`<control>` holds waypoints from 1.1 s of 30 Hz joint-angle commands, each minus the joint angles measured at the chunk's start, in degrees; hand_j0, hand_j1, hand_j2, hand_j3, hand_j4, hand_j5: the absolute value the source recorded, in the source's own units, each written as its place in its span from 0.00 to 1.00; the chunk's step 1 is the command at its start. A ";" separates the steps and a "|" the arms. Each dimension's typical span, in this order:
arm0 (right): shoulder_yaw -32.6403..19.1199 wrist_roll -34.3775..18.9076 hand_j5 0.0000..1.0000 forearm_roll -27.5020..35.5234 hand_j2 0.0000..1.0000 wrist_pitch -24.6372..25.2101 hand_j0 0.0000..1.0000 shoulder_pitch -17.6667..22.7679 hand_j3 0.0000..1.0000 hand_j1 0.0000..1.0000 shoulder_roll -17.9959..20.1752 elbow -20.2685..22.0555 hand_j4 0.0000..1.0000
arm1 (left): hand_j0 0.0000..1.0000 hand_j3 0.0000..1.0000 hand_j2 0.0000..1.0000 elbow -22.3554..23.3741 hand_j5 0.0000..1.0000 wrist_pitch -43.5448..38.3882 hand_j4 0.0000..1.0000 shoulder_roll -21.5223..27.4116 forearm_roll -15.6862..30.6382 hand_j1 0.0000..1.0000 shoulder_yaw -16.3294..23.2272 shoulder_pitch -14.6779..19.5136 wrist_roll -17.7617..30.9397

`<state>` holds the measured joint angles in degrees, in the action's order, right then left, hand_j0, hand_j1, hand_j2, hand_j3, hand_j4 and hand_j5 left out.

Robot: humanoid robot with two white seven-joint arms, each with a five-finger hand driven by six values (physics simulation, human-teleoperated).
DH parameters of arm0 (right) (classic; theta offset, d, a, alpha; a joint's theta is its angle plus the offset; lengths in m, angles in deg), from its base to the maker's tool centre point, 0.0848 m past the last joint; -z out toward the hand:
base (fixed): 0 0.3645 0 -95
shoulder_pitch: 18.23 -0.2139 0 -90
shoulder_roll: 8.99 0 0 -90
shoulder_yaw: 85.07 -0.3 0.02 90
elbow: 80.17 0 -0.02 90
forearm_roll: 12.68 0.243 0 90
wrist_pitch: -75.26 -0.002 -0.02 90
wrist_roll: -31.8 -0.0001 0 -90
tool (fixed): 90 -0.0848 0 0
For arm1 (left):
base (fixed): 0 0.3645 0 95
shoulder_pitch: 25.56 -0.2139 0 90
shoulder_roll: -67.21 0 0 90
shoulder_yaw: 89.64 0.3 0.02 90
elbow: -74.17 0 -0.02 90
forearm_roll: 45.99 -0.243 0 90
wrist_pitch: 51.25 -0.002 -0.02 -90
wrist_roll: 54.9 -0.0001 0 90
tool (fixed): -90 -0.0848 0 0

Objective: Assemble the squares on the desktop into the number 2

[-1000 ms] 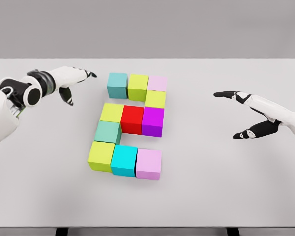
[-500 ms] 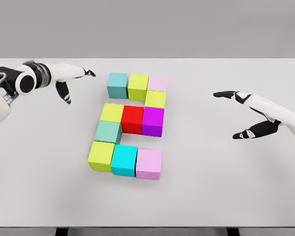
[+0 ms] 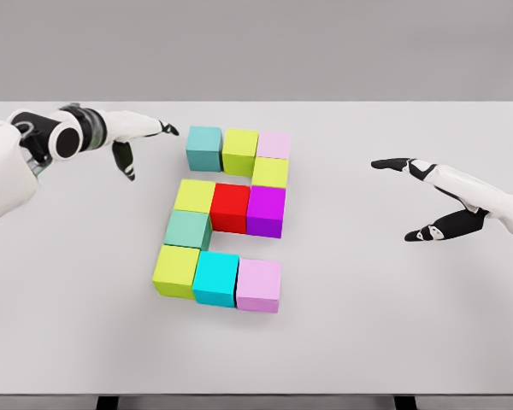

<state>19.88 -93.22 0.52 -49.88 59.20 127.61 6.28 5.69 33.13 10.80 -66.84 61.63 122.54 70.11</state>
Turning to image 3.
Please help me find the red block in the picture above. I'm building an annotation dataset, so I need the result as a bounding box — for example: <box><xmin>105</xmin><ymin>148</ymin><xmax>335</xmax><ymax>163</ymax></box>
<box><xmin>209</xmin><ymin>183</ymin><xmax>252</xmax><ymax>235</ymax></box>

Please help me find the cyan block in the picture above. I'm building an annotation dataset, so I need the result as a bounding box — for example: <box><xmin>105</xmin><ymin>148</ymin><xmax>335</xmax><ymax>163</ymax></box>
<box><xmin>191</xmin><ymin>249</ymin><xmax>241</xmax><ymax>308</ymax></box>

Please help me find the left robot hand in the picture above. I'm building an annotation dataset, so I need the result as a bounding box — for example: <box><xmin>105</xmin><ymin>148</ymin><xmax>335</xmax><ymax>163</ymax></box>
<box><xmin>105</xmin><ymin>109</ymin><xmax>180</xmax><ymax>182</ymax></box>

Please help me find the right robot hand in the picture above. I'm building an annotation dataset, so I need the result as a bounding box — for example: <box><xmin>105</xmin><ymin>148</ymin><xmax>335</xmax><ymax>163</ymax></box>
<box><xmin>370</xmin><ymin>157</ymin><xmax>506</xmax><ymax>243</ymax></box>

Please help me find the sea-green block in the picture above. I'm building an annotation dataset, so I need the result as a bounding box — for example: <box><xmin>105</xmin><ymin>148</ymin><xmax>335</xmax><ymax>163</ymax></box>
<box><xmin>163</xmin><ymin>209</ymin><xmax>215</xmax><ymax>250</ymax></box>

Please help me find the purple block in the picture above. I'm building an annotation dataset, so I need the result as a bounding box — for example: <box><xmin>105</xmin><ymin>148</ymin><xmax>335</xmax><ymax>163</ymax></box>
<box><xmin>245</xmin><ymin>185</ymin><xmax>287</xmax><ymax>239</ymax></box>

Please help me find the pink block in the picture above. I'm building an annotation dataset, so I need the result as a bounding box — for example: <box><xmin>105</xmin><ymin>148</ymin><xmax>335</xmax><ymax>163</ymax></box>
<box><xmin>256</xmin><ymin>130</ymin><xmax>293</xmax><ymax>161</ymax></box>
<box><xmin>234</xmin><ymin>258</ymin><xmax>283</xmax><ymax>314</ymax></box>

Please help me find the yellow-green block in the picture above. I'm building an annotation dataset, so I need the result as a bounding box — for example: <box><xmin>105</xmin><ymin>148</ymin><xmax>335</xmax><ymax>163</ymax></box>
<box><xmin>251</xmin><ymin>156</ymin><xmax>291</xmax><ymax>190</ymax></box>
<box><xmin>221</xmin><ymin>128</ymin><xmax>260</xmax><ymax>178</ymax></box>
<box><xmin>173</xmin><ymin>179</ymin><xmax>217</xmax><ymax>214</ymax></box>
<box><xmin>150</xmin><ymin>243</ymin><xmax>202</xmax><ymax>301</ymax></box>

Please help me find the teal block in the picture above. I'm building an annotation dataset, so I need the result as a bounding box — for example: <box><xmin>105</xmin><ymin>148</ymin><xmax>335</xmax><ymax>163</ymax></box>
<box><xmin>185</xmin><ymin>126</ymin><xmax>224</xmax><ymax>173</ymax></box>

